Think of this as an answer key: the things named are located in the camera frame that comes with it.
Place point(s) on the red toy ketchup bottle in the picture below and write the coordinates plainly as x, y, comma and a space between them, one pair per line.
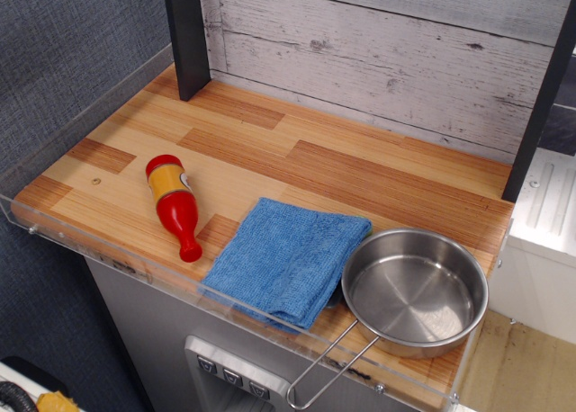
175, 203

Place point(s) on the blue folded cloth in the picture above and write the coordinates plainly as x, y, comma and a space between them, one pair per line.
285, 262

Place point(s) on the stainless steel pan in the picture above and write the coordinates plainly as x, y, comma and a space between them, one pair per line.
411, 299

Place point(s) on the grey toy kitchen cabinet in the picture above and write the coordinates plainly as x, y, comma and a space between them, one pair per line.
154, 325

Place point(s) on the silver dispenser button panel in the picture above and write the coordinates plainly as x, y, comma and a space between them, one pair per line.
231, 376

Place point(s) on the white ridged side counter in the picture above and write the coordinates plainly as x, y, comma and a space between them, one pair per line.
533, 282

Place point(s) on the yellow object bottom left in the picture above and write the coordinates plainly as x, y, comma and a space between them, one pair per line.
55, 402

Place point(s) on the clear acrylic guard rail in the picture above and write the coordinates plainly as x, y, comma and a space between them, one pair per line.
87, 190

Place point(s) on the black left upright post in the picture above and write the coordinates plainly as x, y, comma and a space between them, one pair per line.
185, 20

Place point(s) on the black upright post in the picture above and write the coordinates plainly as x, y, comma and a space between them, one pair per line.
185, 20
553, 77

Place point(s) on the black right upright post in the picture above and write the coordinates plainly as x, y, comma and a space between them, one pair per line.
553, 77

